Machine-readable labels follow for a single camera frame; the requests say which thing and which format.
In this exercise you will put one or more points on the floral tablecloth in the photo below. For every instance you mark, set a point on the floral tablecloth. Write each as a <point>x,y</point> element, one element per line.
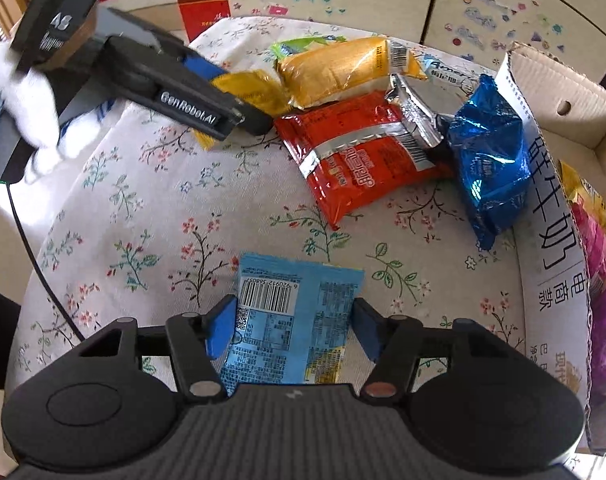
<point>158,210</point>

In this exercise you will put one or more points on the blue foil snack packet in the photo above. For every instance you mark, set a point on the blue foil snack packet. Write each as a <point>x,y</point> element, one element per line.
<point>488,160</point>

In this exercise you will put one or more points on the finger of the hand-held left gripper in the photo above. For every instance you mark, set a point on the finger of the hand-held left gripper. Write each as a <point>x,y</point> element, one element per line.
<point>200,67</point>
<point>257,121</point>

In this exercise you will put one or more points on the silver foil snack packet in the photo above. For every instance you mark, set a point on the silver foil snack packet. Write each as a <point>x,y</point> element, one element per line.
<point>413,110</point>

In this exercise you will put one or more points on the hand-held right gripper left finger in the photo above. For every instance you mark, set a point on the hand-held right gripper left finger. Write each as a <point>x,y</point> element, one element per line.
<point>219,327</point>

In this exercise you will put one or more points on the small yellow snack packet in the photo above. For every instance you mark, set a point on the small yellow snack packet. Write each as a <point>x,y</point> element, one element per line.
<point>583,195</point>
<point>255,90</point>

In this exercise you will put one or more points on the green snack packet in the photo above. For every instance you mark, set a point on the green snack packet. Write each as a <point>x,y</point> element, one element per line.
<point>293,47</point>

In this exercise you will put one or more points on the blue striped white cloth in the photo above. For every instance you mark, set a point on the blue striped white cloth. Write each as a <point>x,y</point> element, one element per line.
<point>83,125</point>

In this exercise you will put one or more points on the red snack packet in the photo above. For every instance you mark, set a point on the red snack packet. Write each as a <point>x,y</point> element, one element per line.
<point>353,170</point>

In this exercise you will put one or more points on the magenta snack packet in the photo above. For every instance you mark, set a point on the magenta snack packet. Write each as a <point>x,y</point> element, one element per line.
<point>598,250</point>

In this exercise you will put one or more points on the red carton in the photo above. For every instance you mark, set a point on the red carton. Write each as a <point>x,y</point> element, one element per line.
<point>203,10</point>

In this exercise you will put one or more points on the large orange snack packet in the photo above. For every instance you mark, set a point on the large orange snack packet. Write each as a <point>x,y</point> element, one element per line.
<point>333,72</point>

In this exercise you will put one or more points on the person's left hand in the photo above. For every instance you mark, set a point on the person's left hand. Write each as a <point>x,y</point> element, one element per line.
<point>38,105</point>

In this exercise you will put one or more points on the cardboard box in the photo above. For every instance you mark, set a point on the cardboard box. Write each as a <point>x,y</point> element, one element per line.
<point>553,220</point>

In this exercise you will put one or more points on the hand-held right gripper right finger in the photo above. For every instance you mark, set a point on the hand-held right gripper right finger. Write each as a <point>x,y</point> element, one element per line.
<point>367,332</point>

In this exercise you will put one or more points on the light blue snack packet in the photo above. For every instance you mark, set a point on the light blue snack packet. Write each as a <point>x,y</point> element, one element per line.
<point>293,320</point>
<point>448,72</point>

